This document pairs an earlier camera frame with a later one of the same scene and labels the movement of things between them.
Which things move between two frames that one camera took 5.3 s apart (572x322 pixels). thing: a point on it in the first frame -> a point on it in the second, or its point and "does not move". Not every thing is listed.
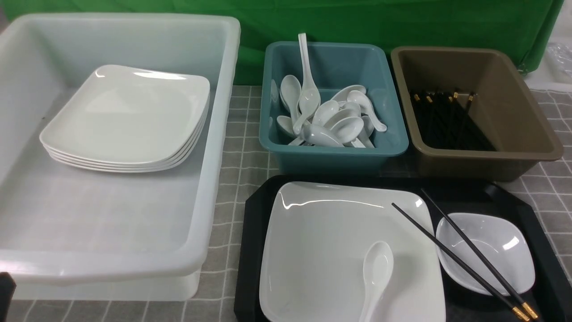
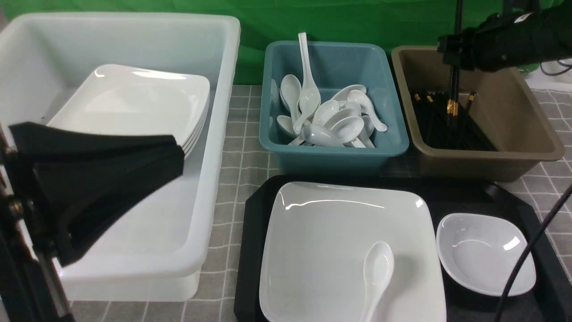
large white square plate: x=314 y=239 does not move
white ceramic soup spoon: x=378 y=265 does not move
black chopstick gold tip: x=480 y=256 -> x=452 y=105
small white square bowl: x=502 y=242 does not move
